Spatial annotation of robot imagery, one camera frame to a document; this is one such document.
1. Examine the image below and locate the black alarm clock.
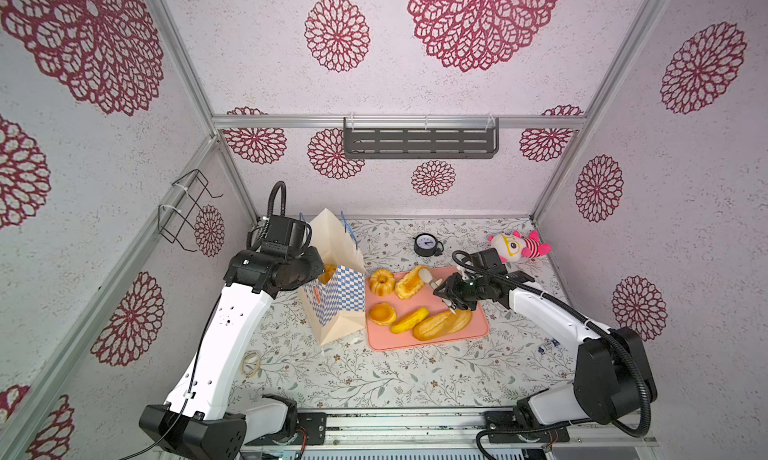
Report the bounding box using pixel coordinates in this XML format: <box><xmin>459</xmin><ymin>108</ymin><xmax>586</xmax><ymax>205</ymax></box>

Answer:
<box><xmin>413</xmin><ymin>233</ymin><xmax>444</xmax><ymax>258</ymax></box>

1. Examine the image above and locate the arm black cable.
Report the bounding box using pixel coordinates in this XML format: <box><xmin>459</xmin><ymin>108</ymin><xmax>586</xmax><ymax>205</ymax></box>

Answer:
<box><xmin>451</xmin><ymin>249</ymin><xmax>653</xmax><ymax>460</ymax></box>
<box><xmin>119</xmin><ymin>180</ymin><xmax>313</xmax><ymax>460</ymax></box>

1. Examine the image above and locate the round yellow tart bread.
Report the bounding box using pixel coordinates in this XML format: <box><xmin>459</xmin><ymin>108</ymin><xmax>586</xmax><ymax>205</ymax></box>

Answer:
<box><xmin>368</xmin><ymin>302</ymin><xmax>397</xmax><ymax>326</ymax></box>

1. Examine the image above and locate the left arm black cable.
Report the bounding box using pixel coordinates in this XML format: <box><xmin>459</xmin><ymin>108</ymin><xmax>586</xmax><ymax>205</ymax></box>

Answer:
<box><xmin>119</xmin><ymin>180</ymin><xmax>313</xmax><ymax>460</ymax></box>

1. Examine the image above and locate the pink white plush toy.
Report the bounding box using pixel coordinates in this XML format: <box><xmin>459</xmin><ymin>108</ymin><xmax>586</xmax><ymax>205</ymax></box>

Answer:
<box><xmin>487</xmin><ymin>231</ymin><xmax>552</xmax><ymax>263</ymax></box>

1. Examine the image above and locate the long baguette bread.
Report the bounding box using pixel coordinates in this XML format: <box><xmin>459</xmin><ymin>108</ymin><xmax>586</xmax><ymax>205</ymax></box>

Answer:
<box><xmin>412</xmin><ymin>310</ymin><xmax>473</xmax><ymax>342</ymax></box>

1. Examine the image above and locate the beige rubber band loop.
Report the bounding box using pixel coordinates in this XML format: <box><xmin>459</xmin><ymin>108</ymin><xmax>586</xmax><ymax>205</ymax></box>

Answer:
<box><xmin>240</xmin><ymin>351</ymin><xmax>261</xmax><ymax>378</ymax></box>

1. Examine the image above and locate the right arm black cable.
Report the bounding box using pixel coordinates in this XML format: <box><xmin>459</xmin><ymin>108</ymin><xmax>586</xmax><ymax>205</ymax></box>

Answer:
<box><xmin>451</xmin><ymin>249</ymin><xmax>653</xmax><ymax>460</ymax></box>

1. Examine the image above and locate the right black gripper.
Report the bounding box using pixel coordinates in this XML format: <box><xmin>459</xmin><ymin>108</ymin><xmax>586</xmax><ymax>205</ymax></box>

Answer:
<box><xmin>431</xmin><ymin>273</ymin><xmax>487</xmax><ymax>310</ymax></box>

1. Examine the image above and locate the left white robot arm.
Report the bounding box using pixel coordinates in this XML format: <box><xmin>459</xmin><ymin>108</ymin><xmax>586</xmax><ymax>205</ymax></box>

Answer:
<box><xmin>139</xmin><ymin>215</ymin><xmax>324</xmax><ymax>459</ymax></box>

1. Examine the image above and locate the black wire wall rack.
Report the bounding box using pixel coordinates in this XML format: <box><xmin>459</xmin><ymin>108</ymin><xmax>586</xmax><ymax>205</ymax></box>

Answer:
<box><xmin>156</xmin><ymin>169</ymin><xmax>226</xmax><ymax>258</ymax></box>

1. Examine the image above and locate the yellow ring donut bread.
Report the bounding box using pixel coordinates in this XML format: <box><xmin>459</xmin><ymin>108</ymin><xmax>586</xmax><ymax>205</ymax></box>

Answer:
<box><xmin>318</xmin><ymin>264</ymin><xmax>337</xmax><ymax>285</ymax></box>

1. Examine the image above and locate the blue checkered paper bag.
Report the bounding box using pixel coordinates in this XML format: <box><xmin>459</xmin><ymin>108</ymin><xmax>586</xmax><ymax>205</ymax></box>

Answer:
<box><xmin>298</xmin><ymin>209</ymin><xmax>366</xmax><ymax>345</ymax></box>

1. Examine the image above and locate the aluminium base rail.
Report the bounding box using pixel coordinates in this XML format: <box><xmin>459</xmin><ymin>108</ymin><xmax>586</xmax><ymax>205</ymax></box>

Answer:
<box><xmin>239</xmin><ymin>405</ymin><xmax>660</xmax><ymax>460</ymax></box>

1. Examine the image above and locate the blue marker pen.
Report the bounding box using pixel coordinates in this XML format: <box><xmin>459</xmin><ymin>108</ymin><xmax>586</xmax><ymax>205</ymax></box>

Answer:
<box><xmin>537</xmin><ymin>338</ymin><xmax>561</xmax><ymax>355</ymax></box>

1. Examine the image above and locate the grey wall shelf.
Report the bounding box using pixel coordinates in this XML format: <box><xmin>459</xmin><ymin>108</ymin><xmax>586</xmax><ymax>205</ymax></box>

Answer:
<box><xmin>342</xmin><ymin>118</ymin><xmax>499</xmax><ymax>160</ymax></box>

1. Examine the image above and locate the small bundt cake bread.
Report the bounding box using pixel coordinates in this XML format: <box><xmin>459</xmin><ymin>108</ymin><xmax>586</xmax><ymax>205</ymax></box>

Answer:
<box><xmin>368</xmin><ymin>269</ymin><xmax>396</xmax><ymax>297</ymax></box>

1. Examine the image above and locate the yellow twisted bread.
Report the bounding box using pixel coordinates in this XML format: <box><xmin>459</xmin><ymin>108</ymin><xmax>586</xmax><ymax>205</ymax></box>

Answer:
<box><xmin>390</xmin><ymin>307</ymin><xmax>430</xmax><ymax>334</ymax></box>

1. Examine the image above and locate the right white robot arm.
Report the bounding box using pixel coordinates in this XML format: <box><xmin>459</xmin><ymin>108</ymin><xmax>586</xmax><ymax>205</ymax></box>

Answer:
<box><xmin>420</xmin><ymin>249</ymin><xmax>658</xmax><ymax>438</ymax></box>

